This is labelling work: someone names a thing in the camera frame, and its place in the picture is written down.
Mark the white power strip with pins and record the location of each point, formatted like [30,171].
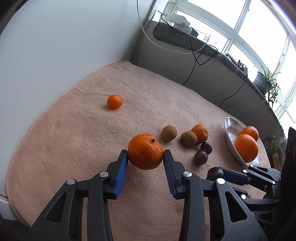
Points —
[179,22]

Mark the black adapter box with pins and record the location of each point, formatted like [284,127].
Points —
[194,33]

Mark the pink towel cloth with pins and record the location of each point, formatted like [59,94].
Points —
[79,135]

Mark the dark cherry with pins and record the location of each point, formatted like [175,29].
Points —
[200,158]
[206,147]
[215,173]

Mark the bumpy large mandarin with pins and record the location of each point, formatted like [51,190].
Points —
[145,152]

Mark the medium mandarin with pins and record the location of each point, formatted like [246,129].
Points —
[201,133]
[251,131]

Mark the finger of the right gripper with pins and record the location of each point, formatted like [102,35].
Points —
[235,177]
[249,201]

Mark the dark green sill cloth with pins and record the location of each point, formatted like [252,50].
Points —
[213,76]

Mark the brown longan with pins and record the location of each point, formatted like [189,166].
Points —
[169,133]
[188,138]

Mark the smooth large orange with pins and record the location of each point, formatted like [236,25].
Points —
[246,147]

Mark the medium mandarin front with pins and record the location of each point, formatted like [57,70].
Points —
[251,131]

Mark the tiny kumquat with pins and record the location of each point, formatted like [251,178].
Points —
[114,101]

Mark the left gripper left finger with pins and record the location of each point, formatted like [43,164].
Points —
[61,219]

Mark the potted spider plant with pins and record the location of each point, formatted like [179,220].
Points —
[267,85]

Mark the black device on sill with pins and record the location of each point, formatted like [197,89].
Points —
[242,67]

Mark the dark cherry front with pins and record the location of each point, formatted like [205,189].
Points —
[215,173]

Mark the white panel board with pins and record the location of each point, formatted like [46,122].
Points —
[48,47]

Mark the floral white plate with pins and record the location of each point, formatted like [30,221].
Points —
[232,129]

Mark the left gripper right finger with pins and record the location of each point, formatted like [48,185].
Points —
[238,222]

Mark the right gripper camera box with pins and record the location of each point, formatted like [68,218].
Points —
[289,163]

